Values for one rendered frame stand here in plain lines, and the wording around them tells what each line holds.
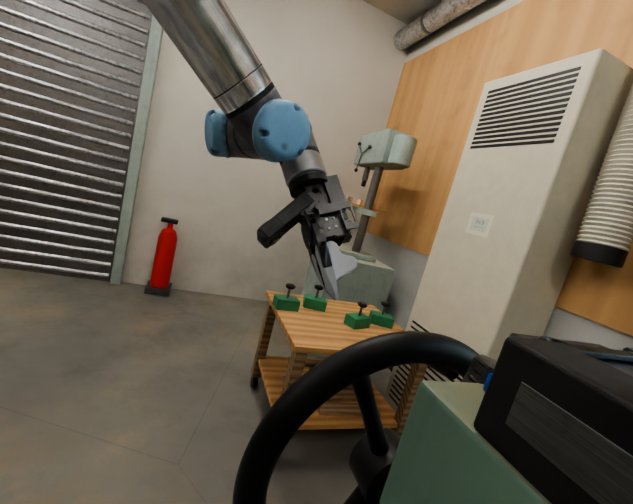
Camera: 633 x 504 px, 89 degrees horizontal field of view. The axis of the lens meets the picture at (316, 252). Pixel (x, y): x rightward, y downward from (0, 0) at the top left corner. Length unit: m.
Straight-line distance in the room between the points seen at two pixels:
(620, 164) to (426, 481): 1.42
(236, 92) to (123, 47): 2.54
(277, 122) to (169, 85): 2.50
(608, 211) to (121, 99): 2.83
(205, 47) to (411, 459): 0.42
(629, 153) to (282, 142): 1.32
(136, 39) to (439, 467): 2.92
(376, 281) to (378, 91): 1.79
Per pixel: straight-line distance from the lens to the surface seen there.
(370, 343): 0.29
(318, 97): 3.05
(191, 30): 0.44
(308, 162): 0.57
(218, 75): 0.44
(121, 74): 2.92
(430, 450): 0.21
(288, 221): 0.53
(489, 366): 0.24
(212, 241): 2.90
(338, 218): 0.54
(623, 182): 1.54
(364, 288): 2.25
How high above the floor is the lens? 1.05
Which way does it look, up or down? 9 degrees down
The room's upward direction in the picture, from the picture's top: 15 degrees clockwise
